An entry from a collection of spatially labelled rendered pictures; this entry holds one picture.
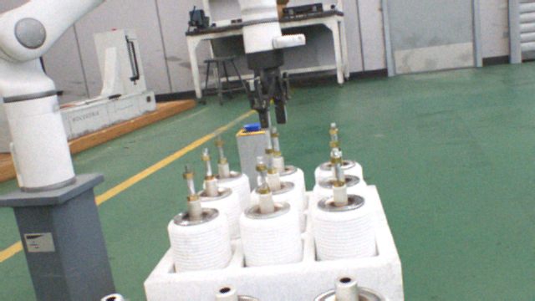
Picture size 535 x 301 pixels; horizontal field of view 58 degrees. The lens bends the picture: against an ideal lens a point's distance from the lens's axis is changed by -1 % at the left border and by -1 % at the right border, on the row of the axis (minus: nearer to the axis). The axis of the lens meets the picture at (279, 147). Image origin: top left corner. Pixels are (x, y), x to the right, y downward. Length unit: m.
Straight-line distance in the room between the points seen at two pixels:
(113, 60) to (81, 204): 3.41
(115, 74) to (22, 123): 3.35
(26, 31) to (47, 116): 0.15
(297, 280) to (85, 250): 0.45
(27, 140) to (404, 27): 5.02
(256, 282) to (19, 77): 0.57
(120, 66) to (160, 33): 2.05
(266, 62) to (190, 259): 0.39
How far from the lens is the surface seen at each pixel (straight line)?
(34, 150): 0.99
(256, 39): 0.95
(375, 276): 0.75
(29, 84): 0.99
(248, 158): 1.16
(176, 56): 6.30
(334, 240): 0.76
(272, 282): 0.76
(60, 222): 0.99
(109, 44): 4.43
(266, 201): 0.78
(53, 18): 1.00
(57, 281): 1.04
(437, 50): 5.71
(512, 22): 5.71
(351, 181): 0.89
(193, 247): 0.79
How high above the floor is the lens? 0.51
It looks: 12 degrees down
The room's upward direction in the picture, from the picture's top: 8 degrees counter-clockwise
